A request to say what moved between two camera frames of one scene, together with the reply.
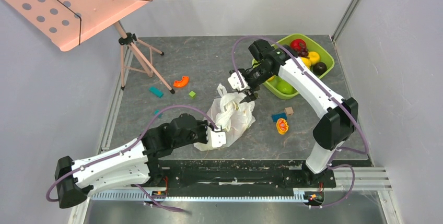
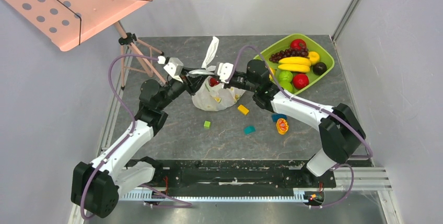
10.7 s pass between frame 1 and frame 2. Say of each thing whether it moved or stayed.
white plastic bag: moved
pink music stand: stayed
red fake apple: stayed
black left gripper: moved
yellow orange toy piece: stayed
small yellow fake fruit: stayed
